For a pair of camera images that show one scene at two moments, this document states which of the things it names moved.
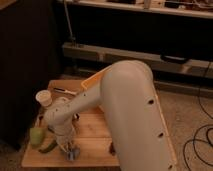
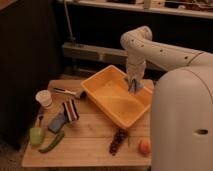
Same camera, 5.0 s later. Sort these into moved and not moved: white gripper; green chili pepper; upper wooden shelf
Moved: white gripper
Not moved: green chili pepper; upper wooden shelf
